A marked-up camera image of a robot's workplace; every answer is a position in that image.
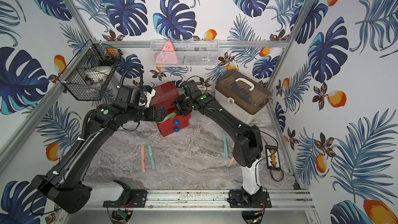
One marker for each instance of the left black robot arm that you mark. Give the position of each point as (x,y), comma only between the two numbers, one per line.
(63,184)

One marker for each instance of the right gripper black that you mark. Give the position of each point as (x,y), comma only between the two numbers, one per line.
(177,106)

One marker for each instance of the pink fruit knife left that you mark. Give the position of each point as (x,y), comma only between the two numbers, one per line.
(142,149)

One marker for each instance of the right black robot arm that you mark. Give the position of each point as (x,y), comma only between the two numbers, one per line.
(247,139)

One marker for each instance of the pink triangle item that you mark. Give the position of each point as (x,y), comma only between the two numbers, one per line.
(167,56)

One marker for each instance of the pink fruit knife right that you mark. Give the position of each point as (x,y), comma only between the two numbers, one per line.
(231,161)

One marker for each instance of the pink fruit knife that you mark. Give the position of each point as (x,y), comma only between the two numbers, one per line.
(231,161)
(142,149)

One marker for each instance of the clear wall shelf basket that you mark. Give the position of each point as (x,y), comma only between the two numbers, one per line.
(191,52)

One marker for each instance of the red three-drawer cabinet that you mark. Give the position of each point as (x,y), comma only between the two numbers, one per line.
(165,95)

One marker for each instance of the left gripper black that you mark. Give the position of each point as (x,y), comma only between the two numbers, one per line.
(160,113)

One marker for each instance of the teal fruit knife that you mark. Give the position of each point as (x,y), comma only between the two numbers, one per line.
(150,152)
(225,147)

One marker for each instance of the green fruit knife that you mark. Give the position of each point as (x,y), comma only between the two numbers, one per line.
(169,117)

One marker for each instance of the aluminium front rail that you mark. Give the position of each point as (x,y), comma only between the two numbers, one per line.
(212,200)

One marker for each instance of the brown lid storage box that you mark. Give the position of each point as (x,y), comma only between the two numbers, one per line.
(241,96)

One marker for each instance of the black connector board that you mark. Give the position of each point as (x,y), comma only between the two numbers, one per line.
(272,158)

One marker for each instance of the black wire basket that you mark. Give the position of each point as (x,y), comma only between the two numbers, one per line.
(90,55)

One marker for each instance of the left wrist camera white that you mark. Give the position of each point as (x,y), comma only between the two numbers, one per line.
(149,94)

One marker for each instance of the white object in basket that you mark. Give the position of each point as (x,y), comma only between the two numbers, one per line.
(97,74)

